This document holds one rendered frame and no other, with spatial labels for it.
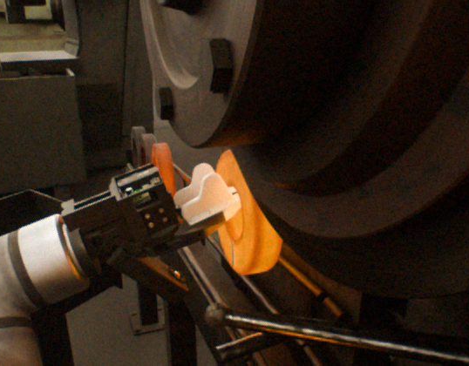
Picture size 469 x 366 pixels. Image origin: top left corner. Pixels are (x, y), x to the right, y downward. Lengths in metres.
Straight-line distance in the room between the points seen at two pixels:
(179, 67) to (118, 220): 0.24
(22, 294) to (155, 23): 0.30
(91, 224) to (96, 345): 1.20
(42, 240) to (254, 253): 0.22
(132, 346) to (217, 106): 1.47
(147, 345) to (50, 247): 1.17
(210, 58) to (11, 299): 0.38
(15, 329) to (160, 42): 0.31
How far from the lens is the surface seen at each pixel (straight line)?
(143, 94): 3.27
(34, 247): 0.50
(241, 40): 0.18
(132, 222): 0.48
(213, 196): 0.51
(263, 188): 0.34
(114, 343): 1.67
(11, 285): 0.50
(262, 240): 0.49
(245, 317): 0.25
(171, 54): 0.33
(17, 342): 0.50
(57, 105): 2.69
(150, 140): 1.20
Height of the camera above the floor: 1.05
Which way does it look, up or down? 21 degrees down
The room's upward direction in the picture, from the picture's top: straight up
